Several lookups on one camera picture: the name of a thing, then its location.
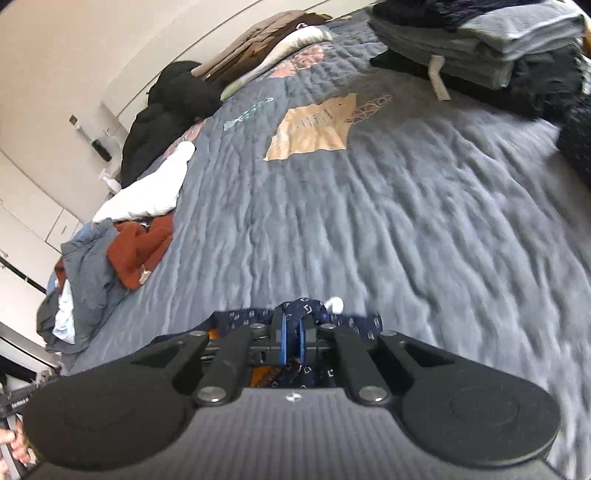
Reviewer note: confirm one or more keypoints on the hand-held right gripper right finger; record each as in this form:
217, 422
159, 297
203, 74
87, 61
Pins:
302, 341

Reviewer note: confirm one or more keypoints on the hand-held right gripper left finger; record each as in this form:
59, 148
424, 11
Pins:
282, 341

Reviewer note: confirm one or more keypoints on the navy patterned shirt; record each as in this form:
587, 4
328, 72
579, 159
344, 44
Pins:
304, 308

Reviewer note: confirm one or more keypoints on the person's left hand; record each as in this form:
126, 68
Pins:
16, 447

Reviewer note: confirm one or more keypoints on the light blue garment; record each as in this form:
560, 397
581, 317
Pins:
64, 318

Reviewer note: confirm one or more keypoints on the grey crumpled garment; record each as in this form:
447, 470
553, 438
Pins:
87, 277

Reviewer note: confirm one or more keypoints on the grey quilted printed blanket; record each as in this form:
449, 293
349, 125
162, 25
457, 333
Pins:
369, 207

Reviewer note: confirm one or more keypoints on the rust brown garment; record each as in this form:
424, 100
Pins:
134, 254

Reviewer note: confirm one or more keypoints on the white wardrobe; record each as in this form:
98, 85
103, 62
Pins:
27, 207

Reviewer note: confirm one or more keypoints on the white garment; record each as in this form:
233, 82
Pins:
147, 194

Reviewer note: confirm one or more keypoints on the white spray bottle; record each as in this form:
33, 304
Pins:
111, 182

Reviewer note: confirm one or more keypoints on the black jacket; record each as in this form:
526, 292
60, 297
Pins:
171, 106

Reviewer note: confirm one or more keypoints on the brown folded garment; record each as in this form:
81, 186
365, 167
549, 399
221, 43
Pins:
258, 41

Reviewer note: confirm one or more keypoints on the white pillow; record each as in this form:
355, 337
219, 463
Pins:
295, 39

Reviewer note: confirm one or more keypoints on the dark striped folded garment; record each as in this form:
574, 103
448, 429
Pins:
415, 11

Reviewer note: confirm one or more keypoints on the black folded garment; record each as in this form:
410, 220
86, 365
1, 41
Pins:
545, 87

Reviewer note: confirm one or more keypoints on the light grey folded garment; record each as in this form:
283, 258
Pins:
531, 32

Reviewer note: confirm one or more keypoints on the wall socket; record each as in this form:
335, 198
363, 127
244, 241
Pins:
75, 120

